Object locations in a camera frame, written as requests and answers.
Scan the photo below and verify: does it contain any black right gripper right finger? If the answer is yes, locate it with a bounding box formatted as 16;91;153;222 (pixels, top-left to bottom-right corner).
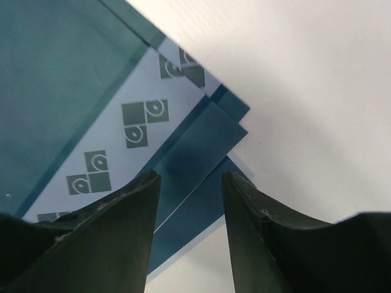
222;172;390;292

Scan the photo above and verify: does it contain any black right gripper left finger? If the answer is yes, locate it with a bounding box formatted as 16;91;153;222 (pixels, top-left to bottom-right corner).
1;170;161;293

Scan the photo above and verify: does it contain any blue patterned placemat cloth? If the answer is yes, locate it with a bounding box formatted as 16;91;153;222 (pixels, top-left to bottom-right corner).
1;1;249;270

